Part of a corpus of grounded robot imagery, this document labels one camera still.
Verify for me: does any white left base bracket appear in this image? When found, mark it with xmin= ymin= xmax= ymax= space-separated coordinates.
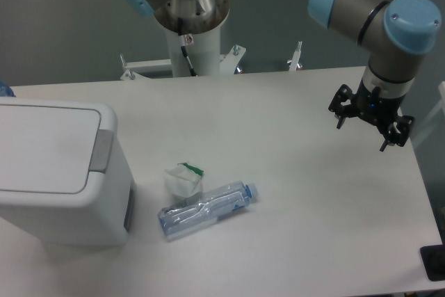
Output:
xmin=120 ymin=54 xmax=172 ymax=81

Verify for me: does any crushed clear plastic bottle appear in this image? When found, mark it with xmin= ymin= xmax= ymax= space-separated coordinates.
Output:
xmin=157 ymin=181 xmax=259 ymax=240

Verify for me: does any white far bracket post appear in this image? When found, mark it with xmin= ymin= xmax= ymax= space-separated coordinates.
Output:
xmin=286 ymin=41 xmax=303 ymax=71

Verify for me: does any white frame right edge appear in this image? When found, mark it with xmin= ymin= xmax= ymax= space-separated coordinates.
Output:
xmin=411 ymin=82 xmax=444 ymax=150

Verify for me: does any black device table corner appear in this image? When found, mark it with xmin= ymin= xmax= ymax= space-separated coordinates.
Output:
xmin=420 ymin=244 xmax=444 ymax=282

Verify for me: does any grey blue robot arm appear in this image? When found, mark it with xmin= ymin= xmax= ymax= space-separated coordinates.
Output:
xmin=126 ymin=0 xmax=442 ymax=146

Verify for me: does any blue plastic bag edge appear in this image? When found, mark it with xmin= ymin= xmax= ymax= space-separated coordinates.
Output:
xmin=0 ymin=81 xmax=16 ymax=97

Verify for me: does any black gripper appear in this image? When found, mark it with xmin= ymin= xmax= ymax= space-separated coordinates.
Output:
xmin=328 ymin=81 xmax=415 ymax=152

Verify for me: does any white push-lid trash can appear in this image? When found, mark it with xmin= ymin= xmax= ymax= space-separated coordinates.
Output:
xmin=1 ymin=97 xmax=136 ymax=246

